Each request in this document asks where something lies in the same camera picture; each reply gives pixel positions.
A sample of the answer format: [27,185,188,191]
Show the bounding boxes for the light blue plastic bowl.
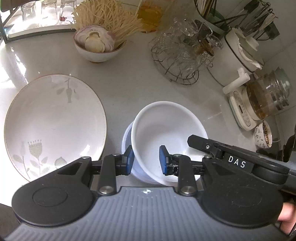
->
[121,121,160,185]

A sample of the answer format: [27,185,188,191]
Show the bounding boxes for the small white ceramic bowl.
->
[129,101,208,186]

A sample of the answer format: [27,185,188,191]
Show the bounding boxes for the person's right hand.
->
[278,202,295,235]

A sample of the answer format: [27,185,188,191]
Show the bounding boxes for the small patterned bowl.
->
[254,120,273,149]

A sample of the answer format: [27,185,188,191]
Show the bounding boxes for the glass kettle on base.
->
[223,67,292,131]

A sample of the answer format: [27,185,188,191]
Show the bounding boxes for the bowl with onion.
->
[74,25,126,63]

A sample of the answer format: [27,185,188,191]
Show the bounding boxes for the white electric cooker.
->
[209,28,264,86]

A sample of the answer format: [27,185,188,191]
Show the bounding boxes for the enoki mushroom bunch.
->
[72,0,144,46]

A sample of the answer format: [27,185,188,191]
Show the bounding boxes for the hanging utensil rack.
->
[219,1,280,41]

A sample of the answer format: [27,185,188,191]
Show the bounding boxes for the red-lid plastic jar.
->
[137,0,173,33]

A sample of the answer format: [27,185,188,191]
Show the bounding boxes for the drinking glass right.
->
[59,0,77,23]

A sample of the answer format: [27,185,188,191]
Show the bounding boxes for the drinking glass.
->
[41,0,57,19]
[21,1,37,21]
[59,0,77,23]

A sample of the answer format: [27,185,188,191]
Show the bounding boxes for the chopstick holder with chopsticks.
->
[194,1,225,36]

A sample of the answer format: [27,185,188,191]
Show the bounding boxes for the drinking glass middle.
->
[41,0,57,19]

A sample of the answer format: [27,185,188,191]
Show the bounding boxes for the black dish rack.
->
[1,1,75,44]

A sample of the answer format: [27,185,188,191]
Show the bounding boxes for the drinking glass left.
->
[21,1,37,21]

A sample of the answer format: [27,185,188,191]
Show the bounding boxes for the wire rack with glass cups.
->
[149,18,223,85]

